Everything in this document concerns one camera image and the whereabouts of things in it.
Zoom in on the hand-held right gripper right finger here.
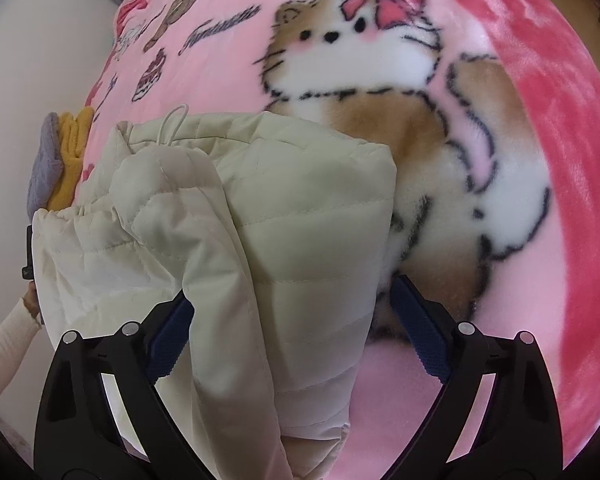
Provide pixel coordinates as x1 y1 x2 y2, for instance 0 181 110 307
390 274 564 480

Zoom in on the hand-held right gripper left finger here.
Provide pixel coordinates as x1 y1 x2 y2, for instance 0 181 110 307
32 287 197 480

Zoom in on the person's left forearm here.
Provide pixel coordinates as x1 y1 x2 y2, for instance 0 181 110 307
0 290 44 413

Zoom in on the pink printed blanket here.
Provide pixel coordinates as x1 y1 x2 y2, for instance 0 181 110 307
82 0 600 480

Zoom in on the yellow knitted cloth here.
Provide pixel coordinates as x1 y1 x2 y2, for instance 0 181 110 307
45 107 96 212

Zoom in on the grey cloth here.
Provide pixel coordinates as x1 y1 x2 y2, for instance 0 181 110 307
27 112 64 212

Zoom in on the cream quilted jacket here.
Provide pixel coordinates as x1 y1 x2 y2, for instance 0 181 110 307
30 105 399 480

